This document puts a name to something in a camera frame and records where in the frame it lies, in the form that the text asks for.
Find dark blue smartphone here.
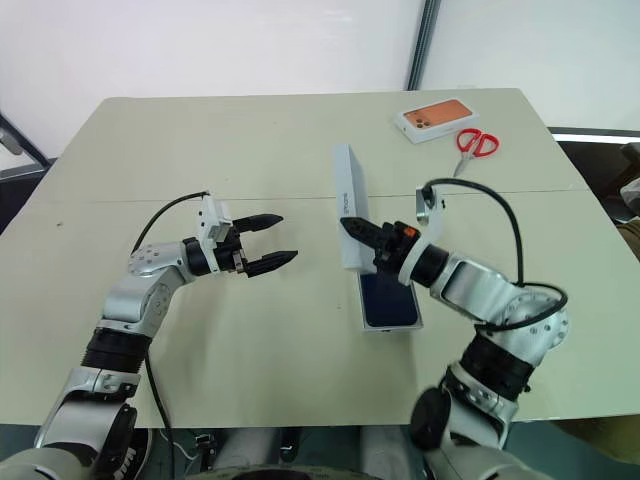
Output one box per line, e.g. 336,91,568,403
360,271,421,329

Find phone box with orange print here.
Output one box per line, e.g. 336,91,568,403
392,96,482,146

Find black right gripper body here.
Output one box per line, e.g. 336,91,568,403
371,220,419,276

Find white phone box base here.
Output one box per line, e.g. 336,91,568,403
356,268,427,335

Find thin white wire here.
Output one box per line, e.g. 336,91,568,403
171,438,202,462

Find red handled scissors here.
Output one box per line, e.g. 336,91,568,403
451,127,501,178

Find small black clamp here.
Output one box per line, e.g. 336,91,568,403
193,431,218,472
278,427,302,465

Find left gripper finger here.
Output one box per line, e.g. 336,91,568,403
244,249,300,279
231,213,285,237

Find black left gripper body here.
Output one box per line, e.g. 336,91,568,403
214,229,251,277

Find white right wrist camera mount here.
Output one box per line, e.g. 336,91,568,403
397,183,447,287

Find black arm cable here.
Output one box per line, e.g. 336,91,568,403
421,177,570,332
129,190,212,480

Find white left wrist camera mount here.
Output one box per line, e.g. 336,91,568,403
193,191,234,274

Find grey metal frame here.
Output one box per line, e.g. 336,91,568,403
0,111,52,177

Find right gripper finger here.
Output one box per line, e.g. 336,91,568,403
339,216,389,252

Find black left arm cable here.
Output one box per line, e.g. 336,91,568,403
129,190,212,480

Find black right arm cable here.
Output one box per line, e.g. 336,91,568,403
421,177,570,332

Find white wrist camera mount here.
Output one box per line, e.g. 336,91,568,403
397,183,447,287
193,191,234,274

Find white box lid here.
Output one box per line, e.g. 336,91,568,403
331,143,380,274

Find black side furniture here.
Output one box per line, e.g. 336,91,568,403
548,126,640,224

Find dark window frame post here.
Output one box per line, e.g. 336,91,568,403
403,0,444,92

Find brown cardboard piece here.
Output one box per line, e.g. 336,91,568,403
548,413,640,462

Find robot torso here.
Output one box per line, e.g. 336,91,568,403
183,464,507,480

